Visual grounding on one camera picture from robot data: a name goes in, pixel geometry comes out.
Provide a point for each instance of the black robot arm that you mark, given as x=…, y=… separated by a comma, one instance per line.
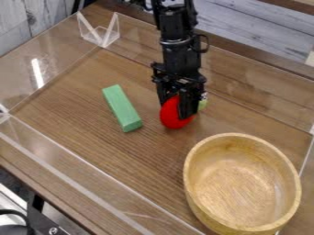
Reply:
x=177, y=21

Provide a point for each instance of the wooden bowl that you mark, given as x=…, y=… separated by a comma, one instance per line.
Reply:
x=243, y=185

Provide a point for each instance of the clear acrylic tray wall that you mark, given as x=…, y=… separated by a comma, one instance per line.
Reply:
x=106, y=206

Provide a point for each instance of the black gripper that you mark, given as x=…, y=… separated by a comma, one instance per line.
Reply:
x=177, y=76

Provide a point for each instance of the red plush strawberry toy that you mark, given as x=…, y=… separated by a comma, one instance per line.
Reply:
x=169, y=114

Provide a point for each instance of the green rectangular block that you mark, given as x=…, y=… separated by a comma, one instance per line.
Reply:
x=124, y=109

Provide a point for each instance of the clear acrylic corner bracket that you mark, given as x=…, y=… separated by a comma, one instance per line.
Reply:
x=100, y=35

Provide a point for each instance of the black metal table frame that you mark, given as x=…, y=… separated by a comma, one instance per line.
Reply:
x=26, y=212

